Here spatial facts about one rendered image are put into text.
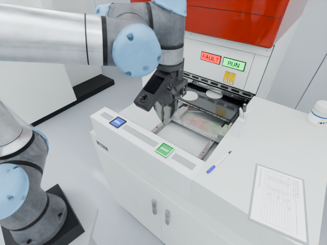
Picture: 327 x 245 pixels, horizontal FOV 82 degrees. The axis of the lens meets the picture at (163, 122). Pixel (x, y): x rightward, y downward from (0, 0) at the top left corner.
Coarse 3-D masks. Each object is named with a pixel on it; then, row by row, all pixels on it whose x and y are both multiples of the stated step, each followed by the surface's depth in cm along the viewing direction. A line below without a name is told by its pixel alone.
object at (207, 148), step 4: (236, 112) 107; (224, 124) 99; (228, 124) 102; (212, 140) 90; (208, 144) 88; (212, 144) 89; (204, 148) 87; (208, 148) 87; (200, 152) 85; (204, 152) 85; (200, 156) 83; (204, 156) 86
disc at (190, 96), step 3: (186, 93) 112; (189, 93) 112; (192, 93) 112; (195, 93) 112; (183, 96) 110; (186, 96) 110; (189, 96) 110; (192, 96) 110; (195, 96) 110; (186, 99) 108; (189, 99) 108; (192, 99) 108; (195, 99) 108
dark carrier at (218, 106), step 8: (184, 88) 116; (192, 88) 117; (200, 88) 117; (200, 96) 110; (224, 96) 110; (192, 104) 104; (200, 104) 104; (208, 104) 104; (216, 104) 104; (224, 104) 104; (232, 104) 104; (240, 104) 104; (216, 112) 99; (224, 112) 99; (232, 112) 99
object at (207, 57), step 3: (201, 54) 104; (204, 54) 103; (207, 54) 102; (210, 54) 101; (201, 57) 105; (204, 57) 104; (207, 57) 103; (210, 57) 102; (213, 57) 101; (216, 57) 100; (219, 57) 99; (207, 60) 104; (210, 60) 103; (213, 60) 102; (216, 60) 101; (219, 60) 100
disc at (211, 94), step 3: (207, 90) 115; (210, 90) 115; (207, 93) 112; (210, 93) 112; (213, 93) 112; (216, 93) 112; (219, 93) 112; (210, 96) 110; (213, 96) 110; (216, 96) 110; (219, 96) 110
